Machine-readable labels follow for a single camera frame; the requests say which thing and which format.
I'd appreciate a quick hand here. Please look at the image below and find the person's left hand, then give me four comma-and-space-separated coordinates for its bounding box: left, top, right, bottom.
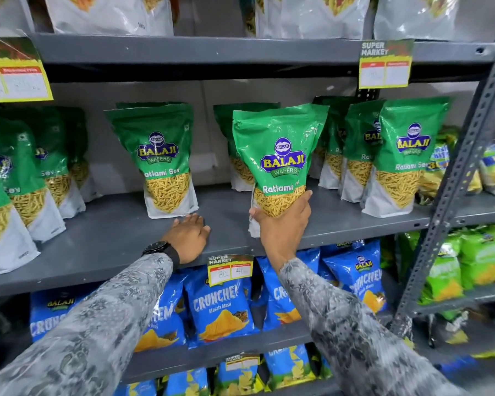
161, 213, 211, 267

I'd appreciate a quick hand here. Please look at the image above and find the person's right hand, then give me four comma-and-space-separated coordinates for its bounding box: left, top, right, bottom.
249, 189, 313, 273

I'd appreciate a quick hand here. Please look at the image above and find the green snack packet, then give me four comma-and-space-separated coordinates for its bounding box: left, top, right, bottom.
232, 103, 329, 239

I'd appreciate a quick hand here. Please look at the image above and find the person's right forearm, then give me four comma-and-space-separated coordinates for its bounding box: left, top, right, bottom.
277, 257, 460, 396

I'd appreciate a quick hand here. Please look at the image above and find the person's left forearm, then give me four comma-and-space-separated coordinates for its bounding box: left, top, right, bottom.
0, 253, 177, 396

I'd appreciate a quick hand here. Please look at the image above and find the small yellow price tag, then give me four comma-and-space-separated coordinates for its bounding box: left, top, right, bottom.
224, 353, 261, 372
207, 254, 255, 288

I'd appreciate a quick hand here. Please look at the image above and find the black wristwatch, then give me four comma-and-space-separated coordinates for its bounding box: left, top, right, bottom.
143, 241, 181, 271

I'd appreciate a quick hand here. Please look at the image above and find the row of blue chip packets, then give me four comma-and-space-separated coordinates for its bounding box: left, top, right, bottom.
29, 239, 389, 353

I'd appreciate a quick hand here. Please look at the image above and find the grey metal shelf board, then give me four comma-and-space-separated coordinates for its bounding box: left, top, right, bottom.
0, 180, 434, 301
410, 284, 495, 319
0, 32, 495, 84
123, 311, 397, 385

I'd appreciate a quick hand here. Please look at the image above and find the row of blue yellow packets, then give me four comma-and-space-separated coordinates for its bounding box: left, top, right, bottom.
115, 343, 332, 396

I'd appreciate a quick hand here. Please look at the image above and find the grey perforated shelf upright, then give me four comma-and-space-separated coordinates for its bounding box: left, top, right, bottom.
389, 0, 495, 336

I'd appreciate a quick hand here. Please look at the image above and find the row of light green packets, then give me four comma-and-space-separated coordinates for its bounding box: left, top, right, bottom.
397, 224, 495, 306

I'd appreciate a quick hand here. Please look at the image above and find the dark white snack packet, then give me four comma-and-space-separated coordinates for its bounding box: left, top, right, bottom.
428, 309, 472, 347

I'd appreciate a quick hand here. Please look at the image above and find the row of white packets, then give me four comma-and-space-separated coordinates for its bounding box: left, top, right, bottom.
0, 0, 495, 42

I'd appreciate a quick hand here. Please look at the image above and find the large yellow price tag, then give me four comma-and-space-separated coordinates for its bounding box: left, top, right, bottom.
0, 36, 54, 103

